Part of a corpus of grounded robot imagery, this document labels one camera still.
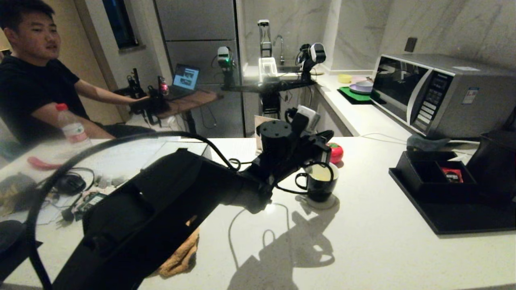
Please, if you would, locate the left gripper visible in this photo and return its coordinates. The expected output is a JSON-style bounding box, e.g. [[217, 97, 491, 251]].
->
[[291, 130, 335, 167]]

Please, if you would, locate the black cup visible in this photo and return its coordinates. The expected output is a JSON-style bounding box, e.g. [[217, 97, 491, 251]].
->
[[295, 162, 339, 203]]

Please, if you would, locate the red tea bag packet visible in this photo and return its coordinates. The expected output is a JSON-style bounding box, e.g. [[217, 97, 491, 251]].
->
[[441, 167, 464, 184]]

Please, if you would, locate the red tomato-shaped timer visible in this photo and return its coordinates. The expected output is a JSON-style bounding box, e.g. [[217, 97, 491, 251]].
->
[[328, 143, 344, 164]]

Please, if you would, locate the round grey coaster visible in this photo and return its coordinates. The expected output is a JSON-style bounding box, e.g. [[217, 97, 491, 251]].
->
[[300, 193, 339, 210]]

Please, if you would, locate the green cutting mat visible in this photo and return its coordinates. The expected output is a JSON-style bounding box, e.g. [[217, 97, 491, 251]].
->
[[337, 86, 380, 105]]

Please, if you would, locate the purple plate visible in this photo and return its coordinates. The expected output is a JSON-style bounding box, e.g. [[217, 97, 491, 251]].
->
[[349, 82, 374, 95]]

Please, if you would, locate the white stand device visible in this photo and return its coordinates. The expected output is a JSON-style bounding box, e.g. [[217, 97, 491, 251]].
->
[[257, 19, 279, 83]]

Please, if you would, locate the kitchen faucet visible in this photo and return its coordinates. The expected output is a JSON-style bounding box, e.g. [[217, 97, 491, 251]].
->
[[273, 34, 286, 66]]

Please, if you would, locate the grey cloth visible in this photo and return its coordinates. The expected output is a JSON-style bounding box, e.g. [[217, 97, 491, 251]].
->
[[406, 135, 451, 152]]

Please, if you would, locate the black compartment box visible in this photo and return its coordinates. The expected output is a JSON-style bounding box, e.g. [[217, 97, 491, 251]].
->
[[397, 150, 479, 199]]

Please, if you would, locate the wooden side table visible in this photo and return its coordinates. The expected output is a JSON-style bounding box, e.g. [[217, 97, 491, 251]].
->
[[156, 89, 225, 135]]

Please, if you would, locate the open laptop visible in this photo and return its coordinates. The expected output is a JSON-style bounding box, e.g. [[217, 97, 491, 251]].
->
[[166, 63, 200, 101]]

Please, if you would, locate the silver microwave oven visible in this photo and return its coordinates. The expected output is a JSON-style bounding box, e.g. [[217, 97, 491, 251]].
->
[[370, 54, 516, 140]]

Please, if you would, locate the black tray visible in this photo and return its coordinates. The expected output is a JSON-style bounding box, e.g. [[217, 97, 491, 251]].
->
[[389, 151, 516, 235]]

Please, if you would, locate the orange cloth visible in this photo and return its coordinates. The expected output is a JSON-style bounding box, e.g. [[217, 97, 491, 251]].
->
[[154, 227, 200, 279]]

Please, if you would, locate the green circuit board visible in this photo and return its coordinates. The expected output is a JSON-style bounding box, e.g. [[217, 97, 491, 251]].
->
[[74, 192, 107, 215]]

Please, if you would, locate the plastic bottle with red cap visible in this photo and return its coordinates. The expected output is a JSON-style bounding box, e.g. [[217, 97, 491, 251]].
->
[[55, 103, 93, 146]]

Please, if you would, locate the black computer mouse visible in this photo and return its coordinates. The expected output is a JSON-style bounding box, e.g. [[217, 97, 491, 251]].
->
[[54, 173, 87, 196]]

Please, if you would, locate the black power plug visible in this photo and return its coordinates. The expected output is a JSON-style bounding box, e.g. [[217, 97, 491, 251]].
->
[[60, 206, 78, 225]]

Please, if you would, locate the pink plastic tool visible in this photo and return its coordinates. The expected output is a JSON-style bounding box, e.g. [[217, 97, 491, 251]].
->
[[27, 156, 63, 171]]

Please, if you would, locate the person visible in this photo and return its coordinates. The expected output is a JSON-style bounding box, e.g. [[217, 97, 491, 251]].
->
[[0, 0, 162, 146]]

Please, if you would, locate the black pad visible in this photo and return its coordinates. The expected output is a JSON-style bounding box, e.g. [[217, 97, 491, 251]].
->
[[0, 220, 43, 283]]

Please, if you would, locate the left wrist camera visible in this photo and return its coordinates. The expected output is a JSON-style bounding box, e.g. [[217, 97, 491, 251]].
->
[[285, 105, 321, 136]]

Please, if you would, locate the white power cable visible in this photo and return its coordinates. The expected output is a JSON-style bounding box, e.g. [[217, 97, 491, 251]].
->
[[360, 132, 408, 145]]

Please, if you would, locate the black cable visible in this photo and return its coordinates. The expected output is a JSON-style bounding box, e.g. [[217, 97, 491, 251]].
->
[[26, 132, 242, 290]]

